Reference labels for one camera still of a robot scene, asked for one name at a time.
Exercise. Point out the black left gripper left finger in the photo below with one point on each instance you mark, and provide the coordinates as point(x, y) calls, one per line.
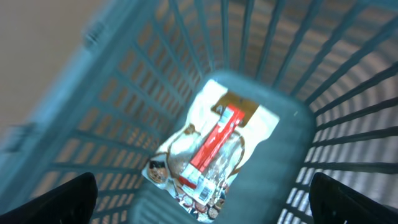
point(72, 202)

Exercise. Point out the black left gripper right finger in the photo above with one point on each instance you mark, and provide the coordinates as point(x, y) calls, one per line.
point(333, 202)

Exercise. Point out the beige snack pouch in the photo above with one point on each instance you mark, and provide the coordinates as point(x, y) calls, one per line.
point(172, 157)

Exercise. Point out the red candy bar wrapper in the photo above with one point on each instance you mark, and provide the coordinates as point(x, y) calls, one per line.
point(223, 129)

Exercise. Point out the grey plastic mesh basket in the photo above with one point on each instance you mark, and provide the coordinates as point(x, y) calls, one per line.
point(327, 69)

